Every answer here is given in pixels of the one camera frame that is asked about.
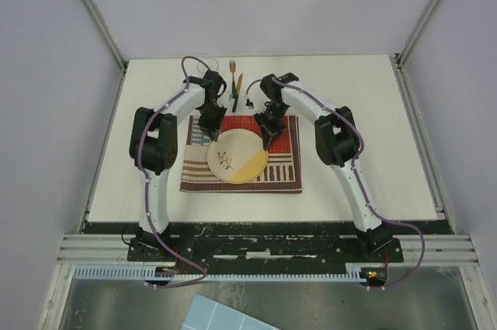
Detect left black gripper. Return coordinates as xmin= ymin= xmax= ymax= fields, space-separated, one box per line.
xmin=199 ymin=102 xmax=228 ymax=141

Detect aluminium frame post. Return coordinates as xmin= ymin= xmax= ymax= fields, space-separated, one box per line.
xmin=80 ymin=0 xmax=127 ymax=70
xmin=395 ymin=0 xmax=471 ymax=67

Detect left aluminium frame post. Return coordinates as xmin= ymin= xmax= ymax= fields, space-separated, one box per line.
xmin=80 ymin=0 xmax=127 ymax=70

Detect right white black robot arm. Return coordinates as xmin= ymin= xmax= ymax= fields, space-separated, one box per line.
xmin=254 ymin=73 xmax=392 ymax=261

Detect patchwork patterned placemat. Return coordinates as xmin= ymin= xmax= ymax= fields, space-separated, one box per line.
xmin=180 ymin=116 xmax=302 ymax=194

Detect cream yellow ceramic plate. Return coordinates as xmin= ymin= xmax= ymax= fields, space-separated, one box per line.
xmin=207 ymin=129 xmax=269 ymax=184

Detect right aluminium frame post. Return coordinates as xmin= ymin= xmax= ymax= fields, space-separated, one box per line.
xmin=395 ymin=0 xmax=471 ymax=67

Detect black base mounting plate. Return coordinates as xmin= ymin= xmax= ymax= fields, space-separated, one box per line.
xmin=127 ymin=222 xmax=404 ymax=276

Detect blue tiled board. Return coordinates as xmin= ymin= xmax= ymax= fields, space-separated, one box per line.
xmin=181 ymin=294 xmax=276 ymax=330

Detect light blue cable duct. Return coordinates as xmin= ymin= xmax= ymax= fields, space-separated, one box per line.
xmin=73 ymin=265 xmax=366 ymax=283

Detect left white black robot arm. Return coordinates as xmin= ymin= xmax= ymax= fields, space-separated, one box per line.
xmin=129 ymin=70 xmax=227 ymax=260

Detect aluminium front frame rail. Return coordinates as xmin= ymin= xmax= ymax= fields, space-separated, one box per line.
xmin=57 ymin=234 xmax=479 ymax=266

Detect clear drinking glass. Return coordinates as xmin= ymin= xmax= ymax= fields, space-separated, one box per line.
xmin=196 ymin=57 xmax=219 ymax=75

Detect green handled fork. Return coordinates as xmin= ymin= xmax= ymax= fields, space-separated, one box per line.
xmin=229 ymin=59 xmax=237 ymax=99

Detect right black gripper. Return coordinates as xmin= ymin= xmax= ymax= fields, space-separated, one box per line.
xmin=252 ymin=102 xmax=287 ymax=151

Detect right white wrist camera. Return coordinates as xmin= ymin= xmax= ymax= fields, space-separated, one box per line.
xmin=245 ymin=96 xmax=256 ymax=109

